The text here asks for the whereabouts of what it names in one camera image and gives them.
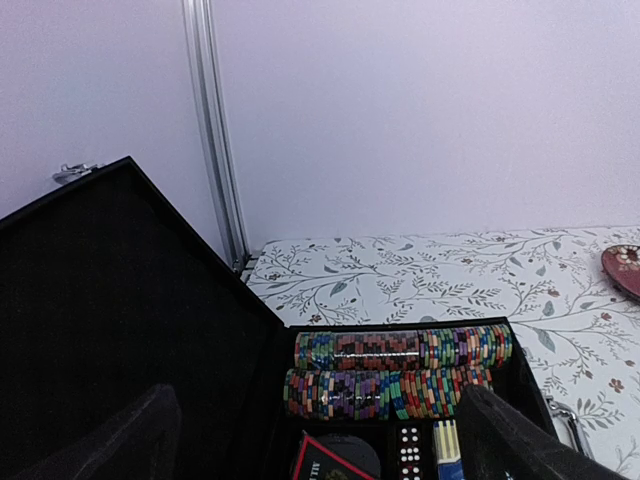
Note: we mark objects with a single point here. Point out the black dice with white dots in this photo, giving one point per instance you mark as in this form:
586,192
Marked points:
409,449

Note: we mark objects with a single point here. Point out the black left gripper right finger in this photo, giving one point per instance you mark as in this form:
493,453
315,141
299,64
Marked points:
498,442

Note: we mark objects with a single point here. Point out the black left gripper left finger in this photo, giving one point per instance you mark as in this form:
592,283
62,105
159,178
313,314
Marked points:
139,442

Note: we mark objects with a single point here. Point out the upper poker chip row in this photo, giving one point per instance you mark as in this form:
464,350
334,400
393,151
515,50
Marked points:
486,346

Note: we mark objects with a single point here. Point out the chrome case handle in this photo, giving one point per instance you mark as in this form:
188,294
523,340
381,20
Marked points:
568,427

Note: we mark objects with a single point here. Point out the red floral round plate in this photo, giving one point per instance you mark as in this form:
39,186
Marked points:
621,264

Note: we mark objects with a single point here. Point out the blue texas holdem card deck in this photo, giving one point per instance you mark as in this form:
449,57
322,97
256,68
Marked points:
447,451

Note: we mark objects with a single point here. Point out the lower poker chip row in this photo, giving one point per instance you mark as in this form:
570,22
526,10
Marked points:
380,395

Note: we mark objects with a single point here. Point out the aluminium frame post left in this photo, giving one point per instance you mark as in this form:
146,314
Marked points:
210,110

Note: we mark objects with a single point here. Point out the poker chip row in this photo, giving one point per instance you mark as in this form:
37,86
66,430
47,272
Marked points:
380,395
486,346

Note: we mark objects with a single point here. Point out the black poker set case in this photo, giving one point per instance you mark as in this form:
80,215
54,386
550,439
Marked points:
106,291

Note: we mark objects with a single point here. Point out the red black card box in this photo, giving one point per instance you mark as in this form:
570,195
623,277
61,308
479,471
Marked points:
335,456

